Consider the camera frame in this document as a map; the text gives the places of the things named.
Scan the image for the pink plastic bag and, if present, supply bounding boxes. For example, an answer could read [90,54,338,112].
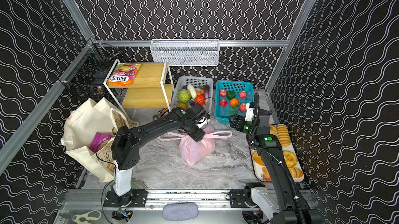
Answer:
[159,125,232,166]

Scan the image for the magenta Lot 100 candy bag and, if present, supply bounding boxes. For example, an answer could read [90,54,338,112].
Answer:
[89,132,113,153]

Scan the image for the cream canvas tote bag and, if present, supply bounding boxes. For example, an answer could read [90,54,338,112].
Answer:
[61,98,139,182]

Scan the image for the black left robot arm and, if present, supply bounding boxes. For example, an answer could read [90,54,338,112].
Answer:
[111,103,210,197]

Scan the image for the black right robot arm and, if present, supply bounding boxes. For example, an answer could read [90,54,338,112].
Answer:
[229,93,322,224]

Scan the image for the red apple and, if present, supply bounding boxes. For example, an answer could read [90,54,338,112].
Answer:
[219,99,228,108]
[219,90,227,97]
[239,91,247,99]
[240,103,247,112]

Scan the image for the teal plastic basket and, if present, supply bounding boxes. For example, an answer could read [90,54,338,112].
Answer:
[214,81,255,124]

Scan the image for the orange with green leaves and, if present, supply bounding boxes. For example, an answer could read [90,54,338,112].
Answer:
[230,98,240,115]

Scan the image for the dark green avocado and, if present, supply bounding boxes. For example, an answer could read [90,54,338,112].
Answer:
[226,91,236,100]

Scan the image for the red tomato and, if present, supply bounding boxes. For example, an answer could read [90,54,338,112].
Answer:
[195,95,206,106]

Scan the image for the green cabbage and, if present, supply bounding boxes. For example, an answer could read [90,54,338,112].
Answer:
[177,89,191,103]

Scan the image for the white radish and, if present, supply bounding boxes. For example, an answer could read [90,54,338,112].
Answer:
[187,84,197,99]

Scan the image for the tray of breads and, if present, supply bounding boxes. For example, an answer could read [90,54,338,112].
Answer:
[250,124,304,182]

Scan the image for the grey white plastic basket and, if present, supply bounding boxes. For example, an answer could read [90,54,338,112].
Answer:
[171,76,214,111]

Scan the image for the grey foam pad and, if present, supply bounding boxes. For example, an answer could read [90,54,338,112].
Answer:
[163,203,198,221]

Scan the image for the orange Fox's candy bag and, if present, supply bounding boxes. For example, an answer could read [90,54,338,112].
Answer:
[107,63,142,87]

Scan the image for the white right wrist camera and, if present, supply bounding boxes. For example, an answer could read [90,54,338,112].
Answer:
[245,108,254,122]

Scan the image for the orange handled adjustable wrench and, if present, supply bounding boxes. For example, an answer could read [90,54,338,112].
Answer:
[152,108,169,121]

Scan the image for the aluminium linear rail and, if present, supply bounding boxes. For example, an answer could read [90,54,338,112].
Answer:
[102,188,312,210]

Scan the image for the white wire mesh wall basket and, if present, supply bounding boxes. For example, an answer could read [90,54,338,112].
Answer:
[150,39,220,67]

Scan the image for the white handled scissors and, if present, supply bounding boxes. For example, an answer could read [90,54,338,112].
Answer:
[72,210,102,224]

